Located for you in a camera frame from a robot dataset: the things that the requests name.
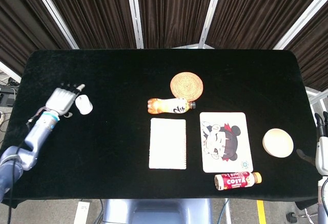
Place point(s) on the orange drink bottle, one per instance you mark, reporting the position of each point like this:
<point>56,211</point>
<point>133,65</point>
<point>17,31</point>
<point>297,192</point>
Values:
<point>166,105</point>

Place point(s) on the cartoon girl mouse pad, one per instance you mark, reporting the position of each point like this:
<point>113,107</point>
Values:
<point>225,142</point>

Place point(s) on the white computer mouse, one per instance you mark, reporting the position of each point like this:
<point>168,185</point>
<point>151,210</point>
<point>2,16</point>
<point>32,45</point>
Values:
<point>83,104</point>

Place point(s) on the white power strip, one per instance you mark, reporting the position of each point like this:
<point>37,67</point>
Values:
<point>81,212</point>

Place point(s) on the white metal frame post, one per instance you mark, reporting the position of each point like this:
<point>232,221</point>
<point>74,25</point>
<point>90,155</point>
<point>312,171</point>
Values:
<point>302,16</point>
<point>317,96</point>
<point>211,11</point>
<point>10,72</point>
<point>52,11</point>
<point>134,11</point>

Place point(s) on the round woven rattan coaster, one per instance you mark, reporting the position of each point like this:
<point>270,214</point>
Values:
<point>186,85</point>

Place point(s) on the black velvet tablecloth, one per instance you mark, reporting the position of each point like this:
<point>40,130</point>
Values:
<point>115,80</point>

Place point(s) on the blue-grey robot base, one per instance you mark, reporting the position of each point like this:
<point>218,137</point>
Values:
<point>156,211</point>

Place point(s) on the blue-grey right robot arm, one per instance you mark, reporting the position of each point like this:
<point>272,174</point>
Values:
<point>323,211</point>

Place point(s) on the white spiral notebook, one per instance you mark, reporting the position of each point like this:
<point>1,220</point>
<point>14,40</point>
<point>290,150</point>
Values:
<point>167,144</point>

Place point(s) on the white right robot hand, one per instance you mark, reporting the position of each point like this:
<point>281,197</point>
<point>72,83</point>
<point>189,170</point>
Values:
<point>322,154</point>

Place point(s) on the brown pleated curtain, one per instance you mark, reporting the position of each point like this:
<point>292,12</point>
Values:
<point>256,11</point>
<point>89,11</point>
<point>174,11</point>
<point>315,55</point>
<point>20,24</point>

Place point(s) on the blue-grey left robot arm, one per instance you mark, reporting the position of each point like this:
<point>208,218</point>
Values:
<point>30,144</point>

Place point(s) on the black caster wheel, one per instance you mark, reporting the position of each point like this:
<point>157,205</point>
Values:
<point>291,216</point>

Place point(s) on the round patterned object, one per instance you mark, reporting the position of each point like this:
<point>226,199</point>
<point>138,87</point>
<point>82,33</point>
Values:
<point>235,181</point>

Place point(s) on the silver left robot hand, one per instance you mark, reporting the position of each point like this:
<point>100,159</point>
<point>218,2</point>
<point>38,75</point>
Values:
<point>60,98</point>

